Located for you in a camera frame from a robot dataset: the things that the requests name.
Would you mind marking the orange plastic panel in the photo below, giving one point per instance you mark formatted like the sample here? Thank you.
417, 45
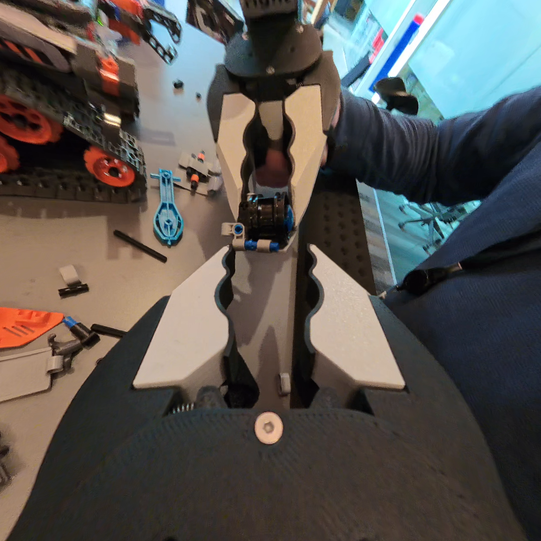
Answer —
21, 325

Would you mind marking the small grey brick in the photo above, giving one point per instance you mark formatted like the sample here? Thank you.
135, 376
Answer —
284, 382

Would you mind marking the small grey connector block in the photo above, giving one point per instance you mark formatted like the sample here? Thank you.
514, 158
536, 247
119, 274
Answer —
69, 274

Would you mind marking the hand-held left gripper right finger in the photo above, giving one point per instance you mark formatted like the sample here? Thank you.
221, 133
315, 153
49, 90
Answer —
355, 338

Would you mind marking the person's right forearm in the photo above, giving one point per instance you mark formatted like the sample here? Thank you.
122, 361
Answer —
422, 143

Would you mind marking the black toy wheel assembly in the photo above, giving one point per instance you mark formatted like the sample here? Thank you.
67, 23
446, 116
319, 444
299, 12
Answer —
262, 215

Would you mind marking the tracked toy robot vehicle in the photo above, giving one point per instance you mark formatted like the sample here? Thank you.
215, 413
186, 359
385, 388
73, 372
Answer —
63, 105

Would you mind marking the dark grey beam connector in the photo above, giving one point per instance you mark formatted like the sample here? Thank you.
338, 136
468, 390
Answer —
3, 469

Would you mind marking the black office chair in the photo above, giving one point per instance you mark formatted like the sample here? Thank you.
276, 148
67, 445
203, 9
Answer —
395, 93

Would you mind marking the person's blue-clothed body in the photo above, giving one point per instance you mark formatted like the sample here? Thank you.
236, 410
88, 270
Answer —
486, 338

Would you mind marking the black axle rod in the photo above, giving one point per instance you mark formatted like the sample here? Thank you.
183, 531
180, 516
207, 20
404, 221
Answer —
139, 246
108, 330

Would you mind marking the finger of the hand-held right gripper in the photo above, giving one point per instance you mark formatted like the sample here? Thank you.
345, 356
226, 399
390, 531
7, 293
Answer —
230, 135
308, 135

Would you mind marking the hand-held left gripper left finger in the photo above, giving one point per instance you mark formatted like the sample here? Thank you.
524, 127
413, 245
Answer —
186, 338

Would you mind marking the grey axle connector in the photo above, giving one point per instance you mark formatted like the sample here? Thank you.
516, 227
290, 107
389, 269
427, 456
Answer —
63, 348

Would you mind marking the blue brick separator tool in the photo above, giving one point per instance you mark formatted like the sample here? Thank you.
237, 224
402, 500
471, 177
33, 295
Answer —
167, 190

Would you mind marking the black badge reel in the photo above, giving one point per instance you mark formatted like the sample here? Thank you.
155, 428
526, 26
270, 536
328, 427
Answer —
416, 281

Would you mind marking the large grey flat panel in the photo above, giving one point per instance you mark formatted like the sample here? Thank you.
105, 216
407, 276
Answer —
25, 374

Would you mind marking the grey bracket with orange bushes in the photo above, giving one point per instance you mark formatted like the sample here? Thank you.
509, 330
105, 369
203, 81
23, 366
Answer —
203, 169

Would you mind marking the black elbow connector blue pin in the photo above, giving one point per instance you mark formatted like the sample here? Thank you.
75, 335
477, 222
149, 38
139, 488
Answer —
86, 334

